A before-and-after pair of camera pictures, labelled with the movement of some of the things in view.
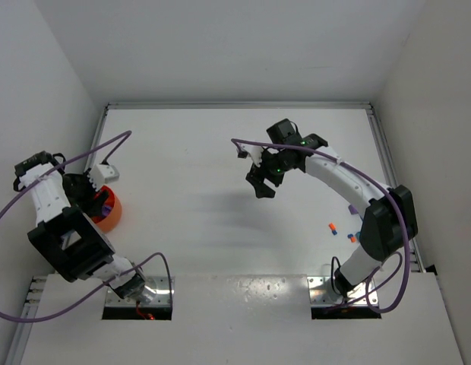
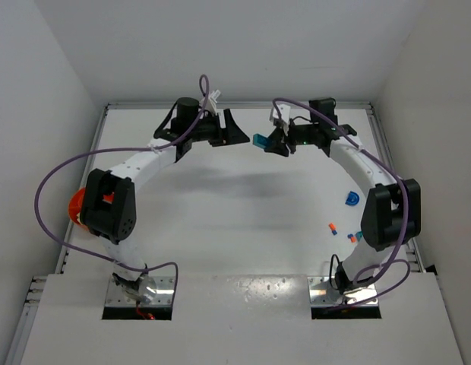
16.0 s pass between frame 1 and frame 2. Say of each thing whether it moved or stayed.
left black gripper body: moved
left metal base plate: stayed
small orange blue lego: stayed
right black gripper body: moved
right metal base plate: stayed
